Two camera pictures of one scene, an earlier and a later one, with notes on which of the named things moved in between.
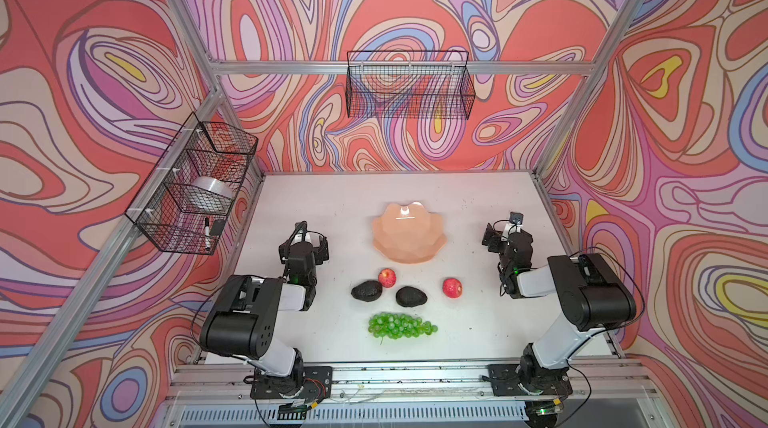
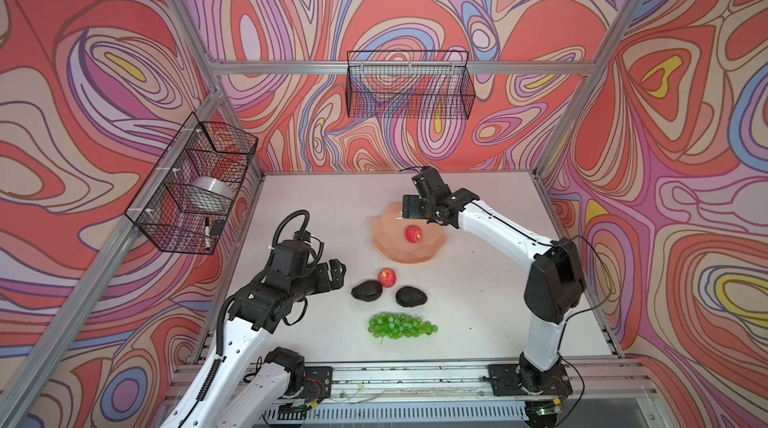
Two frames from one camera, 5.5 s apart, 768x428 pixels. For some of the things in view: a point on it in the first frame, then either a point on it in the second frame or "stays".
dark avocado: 367,291 stays
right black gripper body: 498,246 to 420,207
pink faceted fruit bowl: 409,233 stays
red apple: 452,288 to 413,234
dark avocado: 410,296 stays
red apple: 387,277 stays
